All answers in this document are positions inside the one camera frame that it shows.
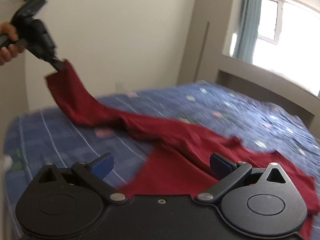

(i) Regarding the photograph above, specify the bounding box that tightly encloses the dark red long-sleeve sweater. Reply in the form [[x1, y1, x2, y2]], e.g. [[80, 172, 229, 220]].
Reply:
[[46, 61, 319, 239]]

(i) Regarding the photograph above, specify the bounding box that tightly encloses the person's left hand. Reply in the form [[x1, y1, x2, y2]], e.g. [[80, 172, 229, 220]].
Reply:
[[0, 21, 26, 67]]

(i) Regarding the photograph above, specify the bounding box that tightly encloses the white door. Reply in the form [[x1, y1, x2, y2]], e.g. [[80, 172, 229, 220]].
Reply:
[[1, 0, 31, 126]]

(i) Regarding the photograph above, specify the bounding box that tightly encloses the blue plaid floral quilt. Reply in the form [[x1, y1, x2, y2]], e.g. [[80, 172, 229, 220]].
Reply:
[[4, 81, 319, 239]]

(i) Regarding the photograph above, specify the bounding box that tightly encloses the beige window sill ledge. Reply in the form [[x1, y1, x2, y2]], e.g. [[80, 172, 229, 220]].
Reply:
[[216, 55, 319, 126]]

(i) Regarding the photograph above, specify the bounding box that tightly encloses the light blue left curtain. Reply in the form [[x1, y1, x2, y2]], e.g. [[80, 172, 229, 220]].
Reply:
[[233, 0, 262, 63]]

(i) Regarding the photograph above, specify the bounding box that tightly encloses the white wall socket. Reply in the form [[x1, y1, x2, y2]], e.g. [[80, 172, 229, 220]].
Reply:
[[115, 81, 125, 92]]

